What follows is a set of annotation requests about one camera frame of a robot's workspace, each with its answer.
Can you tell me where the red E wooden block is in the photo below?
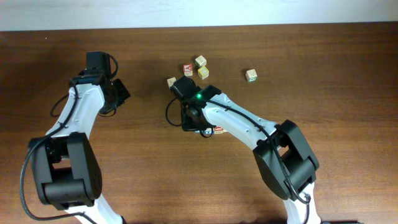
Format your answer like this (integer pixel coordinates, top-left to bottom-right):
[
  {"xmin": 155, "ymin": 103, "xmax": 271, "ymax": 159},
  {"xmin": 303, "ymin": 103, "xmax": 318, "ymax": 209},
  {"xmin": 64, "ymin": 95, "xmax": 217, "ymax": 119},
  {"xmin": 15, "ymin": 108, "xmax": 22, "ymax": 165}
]
[{"xmin": 214, "ymin": 126, "xmax": 224, "ymax": 134}]

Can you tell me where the blue side block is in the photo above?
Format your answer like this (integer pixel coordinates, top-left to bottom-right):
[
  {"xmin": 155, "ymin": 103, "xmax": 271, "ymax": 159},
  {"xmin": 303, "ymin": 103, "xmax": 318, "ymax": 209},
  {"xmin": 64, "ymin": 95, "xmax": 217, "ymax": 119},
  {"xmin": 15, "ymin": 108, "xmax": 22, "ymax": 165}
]
[{"xmin": 201, "ymin": 128, "xmax": 215, "ymax": 136}]

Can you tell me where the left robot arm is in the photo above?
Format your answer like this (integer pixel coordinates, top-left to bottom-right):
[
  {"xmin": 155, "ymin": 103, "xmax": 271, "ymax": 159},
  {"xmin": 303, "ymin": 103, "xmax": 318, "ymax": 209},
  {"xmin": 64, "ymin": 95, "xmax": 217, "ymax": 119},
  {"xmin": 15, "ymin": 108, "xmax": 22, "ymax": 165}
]
[{"xmin": 19, "ymin": 52, "xmax": 130, "ymax": 223}]

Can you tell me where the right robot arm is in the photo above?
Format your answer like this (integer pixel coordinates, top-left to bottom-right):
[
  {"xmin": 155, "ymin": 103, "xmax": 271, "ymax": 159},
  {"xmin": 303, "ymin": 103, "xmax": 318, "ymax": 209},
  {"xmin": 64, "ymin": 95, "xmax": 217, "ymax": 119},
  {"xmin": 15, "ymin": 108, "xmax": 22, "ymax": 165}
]
[{"xmin": 169, "ymin": 76, "xmax": 321, "ymax": 223}]

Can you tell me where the blue number left block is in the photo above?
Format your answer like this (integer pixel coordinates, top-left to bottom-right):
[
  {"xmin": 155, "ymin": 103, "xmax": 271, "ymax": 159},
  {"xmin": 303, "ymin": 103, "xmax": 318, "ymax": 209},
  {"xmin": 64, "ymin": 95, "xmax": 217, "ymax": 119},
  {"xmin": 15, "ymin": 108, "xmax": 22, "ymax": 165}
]
[{"xmin": 167, "ymin": 77, "xmax": 177, "ymax": 88}]

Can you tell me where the yellow top wooden block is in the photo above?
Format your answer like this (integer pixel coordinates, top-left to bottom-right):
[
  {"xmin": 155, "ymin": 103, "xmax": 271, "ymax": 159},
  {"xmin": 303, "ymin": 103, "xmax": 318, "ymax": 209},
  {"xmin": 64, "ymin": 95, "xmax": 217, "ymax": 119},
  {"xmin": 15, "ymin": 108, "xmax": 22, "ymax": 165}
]
[{"xmin": 198, "ymin": 66, "xmax": 210, "ymax": 80}]

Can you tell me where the red A wooden block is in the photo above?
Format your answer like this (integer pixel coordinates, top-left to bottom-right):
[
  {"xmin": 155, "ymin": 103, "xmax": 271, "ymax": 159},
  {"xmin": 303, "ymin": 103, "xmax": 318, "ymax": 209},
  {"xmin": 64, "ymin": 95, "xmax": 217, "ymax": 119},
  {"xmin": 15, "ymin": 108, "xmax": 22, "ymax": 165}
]
[{"xmin": 183, "ymin": 64, "xmax": 193, "ymax": 77}]

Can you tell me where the green letter wooden block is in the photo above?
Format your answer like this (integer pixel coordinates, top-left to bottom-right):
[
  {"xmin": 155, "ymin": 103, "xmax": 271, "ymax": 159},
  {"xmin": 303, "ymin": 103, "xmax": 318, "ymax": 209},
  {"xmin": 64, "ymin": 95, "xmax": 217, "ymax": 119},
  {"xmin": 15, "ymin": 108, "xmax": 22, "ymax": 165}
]
[{"xmin": 195, "ymin": 55, "xmax": 207, "ymax": 68}]

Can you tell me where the green far right block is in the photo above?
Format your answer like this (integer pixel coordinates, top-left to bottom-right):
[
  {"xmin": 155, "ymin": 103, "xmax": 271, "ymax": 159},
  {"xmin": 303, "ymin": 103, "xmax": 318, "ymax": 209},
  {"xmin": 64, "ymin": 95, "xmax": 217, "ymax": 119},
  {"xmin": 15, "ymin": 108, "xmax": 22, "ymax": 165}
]
[{"xmin": 245, "ymin": 69, "xmax": 257, "ymax": 82}]

